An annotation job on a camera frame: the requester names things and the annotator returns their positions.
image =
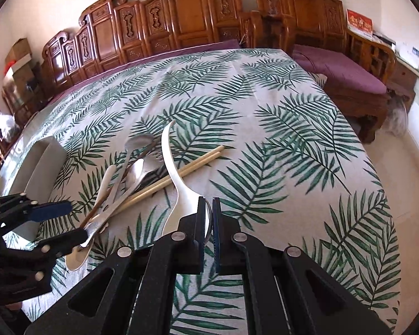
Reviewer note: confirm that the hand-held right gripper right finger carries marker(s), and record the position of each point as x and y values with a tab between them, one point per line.
216	240

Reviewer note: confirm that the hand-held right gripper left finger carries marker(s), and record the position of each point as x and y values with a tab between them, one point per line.
199	232

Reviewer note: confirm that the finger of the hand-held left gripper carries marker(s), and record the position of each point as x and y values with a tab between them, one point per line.
52	211
73	239

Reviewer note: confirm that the white soup spoon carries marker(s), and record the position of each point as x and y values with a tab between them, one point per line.
77	260

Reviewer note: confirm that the grey utensil container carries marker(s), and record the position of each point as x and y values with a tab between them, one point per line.
35	174

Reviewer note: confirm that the bamboo chopstick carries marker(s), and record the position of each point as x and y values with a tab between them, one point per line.
204	156
206	161

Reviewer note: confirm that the metal fork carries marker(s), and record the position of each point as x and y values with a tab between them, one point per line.
153	175
157	155

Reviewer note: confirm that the metal spoon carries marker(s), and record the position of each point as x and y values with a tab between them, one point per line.
137	170
139	143

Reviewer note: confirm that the leaf print tablecloth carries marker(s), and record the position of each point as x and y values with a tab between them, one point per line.
282	181

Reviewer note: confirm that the white plastic bag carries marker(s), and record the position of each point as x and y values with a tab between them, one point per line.
3	124

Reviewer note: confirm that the wooden glass cabinet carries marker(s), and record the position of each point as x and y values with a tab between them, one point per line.
21	101

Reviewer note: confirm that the purple sofa cushion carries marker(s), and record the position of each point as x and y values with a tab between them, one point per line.
181	50

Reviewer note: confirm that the purple armchair cushion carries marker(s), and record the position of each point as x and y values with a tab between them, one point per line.
335	69

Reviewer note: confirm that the grey plastic bag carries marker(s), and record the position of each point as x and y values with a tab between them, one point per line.
398	117

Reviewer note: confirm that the long carved wooden sofa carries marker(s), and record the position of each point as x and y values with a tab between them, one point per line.
185	7

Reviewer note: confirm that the carved wooden armchair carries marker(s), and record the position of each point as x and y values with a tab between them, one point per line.
300	3

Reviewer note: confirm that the wooden side table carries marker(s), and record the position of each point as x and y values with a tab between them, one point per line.
405	76

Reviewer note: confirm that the red calendar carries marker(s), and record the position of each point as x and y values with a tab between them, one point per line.
359	24

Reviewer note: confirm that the stack of papers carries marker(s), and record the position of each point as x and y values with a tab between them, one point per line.
384	38

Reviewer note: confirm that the white paper box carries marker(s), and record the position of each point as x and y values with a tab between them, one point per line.
410	56

